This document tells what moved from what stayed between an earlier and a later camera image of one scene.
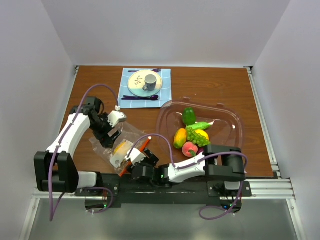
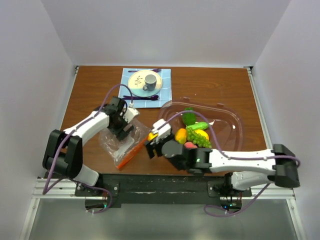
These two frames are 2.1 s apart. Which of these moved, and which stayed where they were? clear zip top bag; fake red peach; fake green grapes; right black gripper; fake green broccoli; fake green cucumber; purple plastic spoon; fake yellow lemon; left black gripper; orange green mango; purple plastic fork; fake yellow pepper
Moved: fake yellow pepper; clear zip top bag; left black gripper; right black gripper
Stayed: fake green cucumber; purple plastic fork; fake yellow lemon; fake green grapes; purple plastic spoon; fake green broccoli; fake red peach; orange green mango
